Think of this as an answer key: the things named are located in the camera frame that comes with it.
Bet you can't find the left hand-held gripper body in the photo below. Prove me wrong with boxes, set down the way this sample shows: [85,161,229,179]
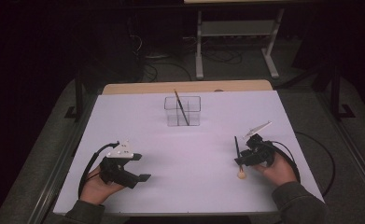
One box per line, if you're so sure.
[99,139,141,189]

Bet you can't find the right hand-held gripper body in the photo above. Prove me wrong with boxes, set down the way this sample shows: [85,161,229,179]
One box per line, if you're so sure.
[240,120,276,167]

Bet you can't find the dark pencil with cream topper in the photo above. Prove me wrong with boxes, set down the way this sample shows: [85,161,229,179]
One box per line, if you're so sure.
[233,135,247,180]

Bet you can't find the clear plastic pen holder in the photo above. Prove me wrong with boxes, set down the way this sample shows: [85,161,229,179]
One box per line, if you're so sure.
[163,95,202,128]

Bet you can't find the dark pencil with orange tip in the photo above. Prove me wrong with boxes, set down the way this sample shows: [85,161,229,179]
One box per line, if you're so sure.
[174,89,190,127]

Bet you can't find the person's left hand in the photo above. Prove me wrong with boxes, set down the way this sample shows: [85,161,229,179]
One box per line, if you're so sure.
[79,165,125,205]

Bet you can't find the person's right hand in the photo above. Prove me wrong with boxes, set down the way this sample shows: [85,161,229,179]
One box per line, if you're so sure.
[252,152,298,188]

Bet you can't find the white table cover board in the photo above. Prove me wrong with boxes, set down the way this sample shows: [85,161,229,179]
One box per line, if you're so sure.
[52,90,329,217]

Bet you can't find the black metal stand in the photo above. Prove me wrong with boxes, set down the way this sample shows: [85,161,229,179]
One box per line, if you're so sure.
[330,66,357,121]
[63,71,86,122]

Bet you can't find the left hand-held gripper black cable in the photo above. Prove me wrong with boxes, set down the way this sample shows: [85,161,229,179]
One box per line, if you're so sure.
[77,141,120,199]

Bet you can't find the hand-held gripper black cable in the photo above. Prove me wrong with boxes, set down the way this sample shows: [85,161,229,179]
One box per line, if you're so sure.
[269,140,302,185]
[77,141,120,199]

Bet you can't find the right hand-held gripper black cable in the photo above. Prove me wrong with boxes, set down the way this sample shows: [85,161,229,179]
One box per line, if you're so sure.
[269,140,302,185]

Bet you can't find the aluminium frame rail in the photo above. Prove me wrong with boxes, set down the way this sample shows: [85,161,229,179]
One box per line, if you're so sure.
[27,92,99,224]
[315,92,365,200]

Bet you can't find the looped black floor cable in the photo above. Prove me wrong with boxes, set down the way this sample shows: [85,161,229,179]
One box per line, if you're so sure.
[294,130,337,199]

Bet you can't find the black floor cable bundle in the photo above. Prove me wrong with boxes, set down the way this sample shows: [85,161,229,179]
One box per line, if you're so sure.
[142,61,193,83]
[201,49,244,65]

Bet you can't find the white metal desk frame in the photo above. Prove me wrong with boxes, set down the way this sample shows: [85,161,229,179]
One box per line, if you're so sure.
[194,8,286,80]

